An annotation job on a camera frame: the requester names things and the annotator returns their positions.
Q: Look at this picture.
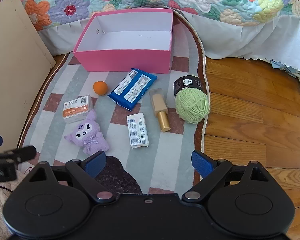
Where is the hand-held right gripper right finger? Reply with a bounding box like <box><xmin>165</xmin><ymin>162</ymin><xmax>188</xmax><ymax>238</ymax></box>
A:
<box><xmin>181</xmin><ymin>149</ymin><xmax>271</xmax><ymax>203</ymax></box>

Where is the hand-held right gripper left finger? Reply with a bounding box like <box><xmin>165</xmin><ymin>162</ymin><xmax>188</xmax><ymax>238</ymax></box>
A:
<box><xmin>27</xmin><ymin>151</ymin><xmax>117</xmax><ymax>204</ymax></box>

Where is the purple plush toy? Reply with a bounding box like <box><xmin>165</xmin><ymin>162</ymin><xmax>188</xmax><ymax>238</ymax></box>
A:
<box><xmin>64</xmin><ymin>110</ymin><xmax>110</xmax><ymax>155</ymax></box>

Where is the white medicine box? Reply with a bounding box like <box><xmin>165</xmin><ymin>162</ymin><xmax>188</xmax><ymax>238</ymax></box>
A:
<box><xmin>126</xmin><ymin>112</ymin><xmax>150</xmax><ymax>149</ymax></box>

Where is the clear orange-label plastic box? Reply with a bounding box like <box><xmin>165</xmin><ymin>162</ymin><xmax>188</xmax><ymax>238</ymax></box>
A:
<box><xmin>63</xmin><ymin>95</ymin><xmax>95</xmax><ymax>123</ymax></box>

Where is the gold perfume bottle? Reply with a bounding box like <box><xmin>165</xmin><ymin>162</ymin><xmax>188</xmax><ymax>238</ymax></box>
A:
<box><xmin>149</xmin><ymin>88</ymin><xmax>171</xmax><ymax>132</ymax></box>

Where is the orange ball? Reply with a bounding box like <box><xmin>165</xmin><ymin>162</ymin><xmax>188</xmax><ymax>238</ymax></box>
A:
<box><xmin>93</xmin><ymin>81</ymin><xmax>108</xmax><ymax>96</ymax></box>

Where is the blue wet wipes packet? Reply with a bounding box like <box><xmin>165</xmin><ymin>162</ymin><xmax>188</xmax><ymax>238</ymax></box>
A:
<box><xmin>107</xmin><ymin>68</ymin><xmax>158</xmax><ymax>112</ymax></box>

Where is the pink cardboard box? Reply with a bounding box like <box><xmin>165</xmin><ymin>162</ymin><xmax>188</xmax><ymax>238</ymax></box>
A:
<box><xmin>72</xmin><ymin>8</ymin><xmax>174</xmax><ymax>74</ymax></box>

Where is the checkered rug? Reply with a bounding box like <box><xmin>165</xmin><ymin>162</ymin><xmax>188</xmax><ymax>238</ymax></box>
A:
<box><xmin>17</xmin><ymin>5</ymin><xmax>210</xmax><ymax>195</ymax></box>

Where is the green yarn ball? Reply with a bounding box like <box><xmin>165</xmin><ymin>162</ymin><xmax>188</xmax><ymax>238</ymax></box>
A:
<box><xmin>173</xmin><ymin>74</ymin><xmax>210</xmax><ymax>124</ymax></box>

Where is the beige wooden cabinet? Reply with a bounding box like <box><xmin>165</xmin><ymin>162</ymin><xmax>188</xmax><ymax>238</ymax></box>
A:
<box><xmin>0</xmin><ymin>0</ymin><xmax>57</xmax><ymax>145</ymax></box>

